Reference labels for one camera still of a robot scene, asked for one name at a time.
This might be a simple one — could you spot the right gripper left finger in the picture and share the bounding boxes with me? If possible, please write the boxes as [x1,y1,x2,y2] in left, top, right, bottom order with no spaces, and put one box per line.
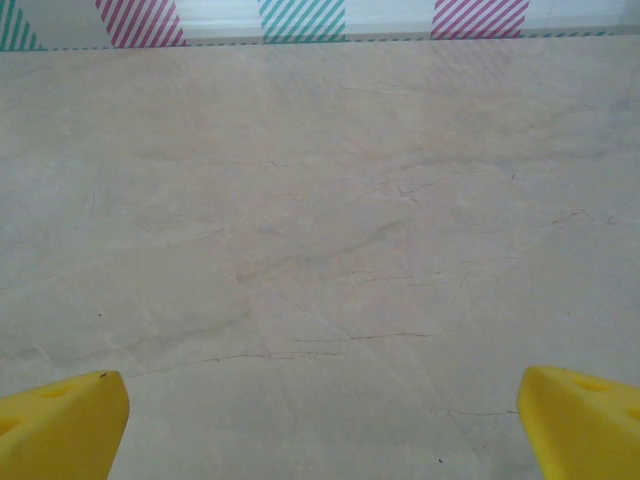
[0,370,131,480]

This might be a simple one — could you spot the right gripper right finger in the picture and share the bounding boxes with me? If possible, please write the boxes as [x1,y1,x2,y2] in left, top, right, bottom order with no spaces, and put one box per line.
[516,365,640,480]

